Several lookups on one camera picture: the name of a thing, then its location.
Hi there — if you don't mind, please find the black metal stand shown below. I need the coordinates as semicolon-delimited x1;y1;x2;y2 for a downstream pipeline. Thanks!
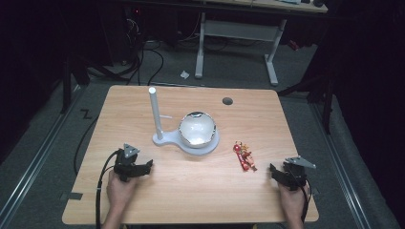
276;47;339;135
59;52;92;115

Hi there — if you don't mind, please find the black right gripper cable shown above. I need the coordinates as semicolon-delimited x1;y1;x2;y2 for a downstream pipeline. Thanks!
294;173;312;223

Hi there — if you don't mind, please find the person's left hand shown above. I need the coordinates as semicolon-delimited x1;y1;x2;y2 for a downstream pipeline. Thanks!
105;171;139;212

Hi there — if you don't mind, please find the white bowl with silver rim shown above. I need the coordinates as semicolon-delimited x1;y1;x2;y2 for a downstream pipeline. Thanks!
178;111;219;150

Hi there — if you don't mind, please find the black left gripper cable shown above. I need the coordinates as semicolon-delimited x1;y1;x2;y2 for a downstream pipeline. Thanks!
95;149;120;229

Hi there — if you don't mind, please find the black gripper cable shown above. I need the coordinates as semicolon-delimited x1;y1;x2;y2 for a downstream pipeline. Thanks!
95;149;120;229
294;173;312;223

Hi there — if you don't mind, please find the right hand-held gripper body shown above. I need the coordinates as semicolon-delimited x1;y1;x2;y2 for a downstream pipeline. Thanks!
281;155;317;192

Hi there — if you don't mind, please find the person's right hand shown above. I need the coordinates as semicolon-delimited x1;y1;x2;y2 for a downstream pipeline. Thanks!
278;182;310;221

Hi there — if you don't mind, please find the red candy packet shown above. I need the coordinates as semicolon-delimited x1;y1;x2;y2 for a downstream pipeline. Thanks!
232;140;259;173

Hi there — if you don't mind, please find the metal floor rail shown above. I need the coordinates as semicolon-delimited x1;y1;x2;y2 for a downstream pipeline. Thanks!
309;103;373;229
0;85;84;221

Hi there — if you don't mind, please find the bundle of black floor cables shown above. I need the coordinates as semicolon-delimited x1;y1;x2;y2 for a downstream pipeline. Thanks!
89;17;165;86

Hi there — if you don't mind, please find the white stand with pole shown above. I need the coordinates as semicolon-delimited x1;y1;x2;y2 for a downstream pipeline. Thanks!
148;86;221;156

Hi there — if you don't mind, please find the white-framed desk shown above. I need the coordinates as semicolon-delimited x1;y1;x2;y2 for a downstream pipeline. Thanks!
194;0;330;87

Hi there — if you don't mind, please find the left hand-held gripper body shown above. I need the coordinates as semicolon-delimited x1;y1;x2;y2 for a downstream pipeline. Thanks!
113;143;143;183

